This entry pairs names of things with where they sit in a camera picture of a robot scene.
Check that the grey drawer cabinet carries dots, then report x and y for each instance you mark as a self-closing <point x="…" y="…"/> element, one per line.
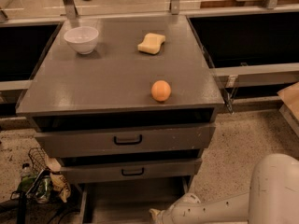
<point x="110" y="88"/>

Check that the grey bottom drawer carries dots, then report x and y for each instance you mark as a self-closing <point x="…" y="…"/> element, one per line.
<point x="129" y="201"/>

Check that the clear plastic bottle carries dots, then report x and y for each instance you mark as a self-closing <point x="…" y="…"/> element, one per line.
<point x="26" y="171"/>

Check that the yellow sponge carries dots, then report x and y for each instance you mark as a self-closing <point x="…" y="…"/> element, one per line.
<point x="151" y="43"/>

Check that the metal bracket left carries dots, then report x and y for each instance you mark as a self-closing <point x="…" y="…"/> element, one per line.
<point x="70" y="9"/>

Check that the green snack bag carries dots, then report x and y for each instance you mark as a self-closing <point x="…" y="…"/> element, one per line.
<point x="36" y="188"/>

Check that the white ceramic bowl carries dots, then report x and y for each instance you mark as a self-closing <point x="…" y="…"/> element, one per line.
<point x="82" y="40"/>

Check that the wooden board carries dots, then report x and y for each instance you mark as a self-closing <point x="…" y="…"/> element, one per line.
<point x="229" y="3"/>

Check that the grey middle drawer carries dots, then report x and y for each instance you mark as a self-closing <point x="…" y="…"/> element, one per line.
<point x="130" y="170"/>

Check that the grey top drawer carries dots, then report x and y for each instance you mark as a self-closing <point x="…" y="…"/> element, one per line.
<point x="124" y="141"/>

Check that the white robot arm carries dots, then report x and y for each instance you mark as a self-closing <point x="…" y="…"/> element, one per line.
<point x="273" y="198"/>

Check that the grey drawer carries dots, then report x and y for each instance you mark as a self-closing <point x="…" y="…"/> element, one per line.
<point x="130" y="170"/>
<point x="129" y="201"/>
<point x="124" y="141"/>

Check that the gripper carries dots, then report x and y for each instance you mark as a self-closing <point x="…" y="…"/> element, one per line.
<point x="167" y="216"/>

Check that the brown cardboard box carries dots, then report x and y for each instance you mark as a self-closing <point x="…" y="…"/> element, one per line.
<point x="290" y="108"/>

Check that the black wire basket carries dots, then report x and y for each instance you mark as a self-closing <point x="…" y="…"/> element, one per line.
<point x="37" y="157"/>

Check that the orange fruit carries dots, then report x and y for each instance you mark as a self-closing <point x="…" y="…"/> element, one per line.
<point x="160" y="91"/>

